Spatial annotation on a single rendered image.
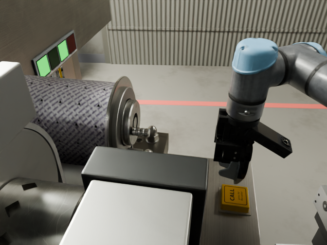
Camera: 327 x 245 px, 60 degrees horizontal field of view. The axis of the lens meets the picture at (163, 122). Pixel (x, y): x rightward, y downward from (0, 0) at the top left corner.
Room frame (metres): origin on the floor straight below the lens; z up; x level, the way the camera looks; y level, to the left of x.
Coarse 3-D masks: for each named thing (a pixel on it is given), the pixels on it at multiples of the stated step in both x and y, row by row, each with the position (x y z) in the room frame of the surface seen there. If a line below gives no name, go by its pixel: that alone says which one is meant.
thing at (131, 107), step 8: (128, 104) 0.37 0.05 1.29; (136, 104) 0.39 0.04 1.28; (128, 112) 0.35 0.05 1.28; (136, 112) 0.38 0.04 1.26; (128, 120) 0.35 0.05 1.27; (136, 120) 0.38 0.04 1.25; (120, 128) 0.34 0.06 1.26; (128, 128) 0.34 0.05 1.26; (128, 136) 0.34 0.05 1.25; (136, 136) 0.37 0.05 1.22; (128, 144) 0.34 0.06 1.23
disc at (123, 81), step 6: (120, 78) 0.39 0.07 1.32; (126, 78) 0.41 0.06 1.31; (114, 84) 0.37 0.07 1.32; (120, 84) 0.38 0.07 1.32; (126, 84) 0.41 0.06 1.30; (114, 90) 0.36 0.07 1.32; (120, 90) 0.38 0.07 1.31; (114, 96) 0.35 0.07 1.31; (114, 102) 0.35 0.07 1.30; (108, 108) 0.33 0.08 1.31; (108, 114) 0.32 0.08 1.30; (108, 120) 0.32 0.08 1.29; (108, 126) 0.31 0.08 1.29; (108, 132) 0.31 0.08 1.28; (108, 138) 0.31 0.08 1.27; (108, 144) 0.30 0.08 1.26
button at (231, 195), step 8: (224, 184) 0.53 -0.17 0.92; (224, 192) 0.50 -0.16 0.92; (232, 192) 0.50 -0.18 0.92; (240, 192) 0.50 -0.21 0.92; (224, 200) 0.48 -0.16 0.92; (232, 200) 0.48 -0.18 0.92; (240, 200) 0.48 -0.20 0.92; (248, 200) 0.48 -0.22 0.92; (224, 208) 0.46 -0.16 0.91; (232, 208) 0.46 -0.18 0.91; (240, 208) 0.46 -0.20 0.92; (248, 208) 0.45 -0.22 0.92
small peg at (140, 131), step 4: (132, 128) 0.35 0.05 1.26; (136, 128) 0.35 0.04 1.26; (140, 128) 0.35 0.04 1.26; (144, 128) 0.35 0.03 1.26; (148, 128) 0.35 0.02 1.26; (132, 132) 0.34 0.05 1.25; (136, 132) 0.34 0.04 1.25; (140, 132) 0.34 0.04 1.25; (144, 132) 0.34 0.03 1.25; (148, 132) 0.34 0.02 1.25; (144, 136) 0.34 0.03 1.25; (148, 136) 0.34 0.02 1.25
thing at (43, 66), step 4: (44, 56) 0.74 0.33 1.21; (40, 60) 0.72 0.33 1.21; (44, 60) 0.74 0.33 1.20; (40, 64) 0.71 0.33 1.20; (44, 64) 0.73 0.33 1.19; (48, 64) 0.75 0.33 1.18; (40, 68) 0.71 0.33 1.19; (44, 68) 0.73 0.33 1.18; (48, 68) 0.74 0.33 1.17; (40, 72) 0.70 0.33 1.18; (44, 72) 0.72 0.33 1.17; (48, 72) 0.74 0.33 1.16
